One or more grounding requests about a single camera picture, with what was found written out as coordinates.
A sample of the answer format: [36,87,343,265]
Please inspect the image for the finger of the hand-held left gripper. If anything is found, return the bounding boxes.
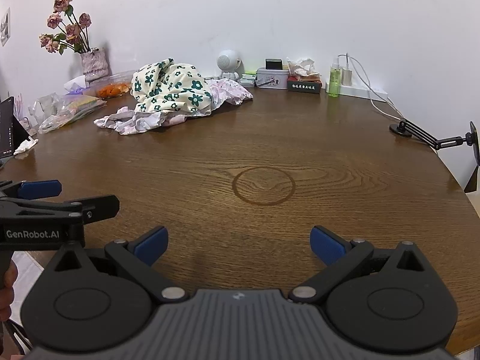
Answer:
[0,195,120,226]
[0,180,62,199]

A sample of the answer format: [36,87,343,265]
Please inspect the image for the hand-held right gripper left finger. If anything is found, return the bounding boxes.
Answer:
[45,226,190,304]

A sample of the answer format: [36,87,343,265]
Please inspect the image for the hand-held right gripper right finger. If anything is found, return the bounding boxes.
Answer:
[289,226,432,304]

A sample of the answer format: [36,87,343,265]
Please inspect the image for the pink floral garment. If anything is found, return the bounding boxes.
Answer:
[94,79,254,136]

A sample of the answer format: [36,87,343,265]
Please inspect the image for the cream pants with green flowers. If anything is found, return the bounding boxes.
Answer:
[130,58,214,118]

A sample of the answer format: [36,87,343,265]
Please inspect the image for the person's left hand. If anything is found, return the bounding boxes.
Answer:
[0,260,19,321]

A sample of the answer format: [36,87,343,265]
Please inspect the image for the small crumpled white tissue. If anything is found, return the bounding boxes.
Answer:
[14,139,39,155]

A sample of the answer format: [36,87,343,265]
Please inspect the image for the black stand at left edge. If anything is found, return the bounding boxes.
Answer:
[0,96,29,158]

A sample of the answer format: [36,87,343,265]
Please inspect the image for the clear bag of colourful packets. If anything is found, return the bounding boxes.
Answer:
[28,93,107,134]

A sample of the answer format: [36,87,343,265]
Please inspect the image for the white purple tissue pack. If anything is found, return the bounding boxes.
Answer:
[64,76,89,95]

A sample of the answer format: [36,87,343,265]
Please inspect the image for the plastic bag of orange snacks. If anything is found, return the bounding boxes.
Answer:
[83,70,137,100]

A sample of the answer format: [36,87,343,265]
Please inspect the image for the pink patterned vase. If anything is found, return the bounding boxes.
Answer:
[80,47,110,81]

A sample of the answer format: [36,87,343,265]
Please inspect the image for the white power strip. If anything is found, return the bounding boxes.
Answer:
[325,82,389,102]

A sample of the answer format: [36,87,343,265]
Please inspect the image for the red black box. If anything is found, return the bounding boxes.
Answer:
[287,75,322,94]

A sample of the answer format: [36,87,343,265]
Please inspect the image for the dried pink roses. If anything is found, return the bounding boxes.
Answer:
[39,0,92,55]

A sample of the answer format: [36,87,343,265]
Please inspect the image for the green spray bottle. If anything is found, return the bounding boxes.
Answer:
[328,57,342,97]

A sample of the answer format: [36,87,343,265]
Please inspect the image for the grey tin box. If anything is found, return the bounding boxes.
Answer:
[256,67,290,89]

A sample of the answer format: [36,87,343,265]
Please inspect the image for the white astronaut speaker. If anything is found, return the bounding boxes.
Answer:
[217,49,242,80]

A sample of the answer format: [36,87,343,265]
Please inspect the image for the small wall photo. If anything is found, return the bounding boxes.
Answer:
[0,7,11,47]

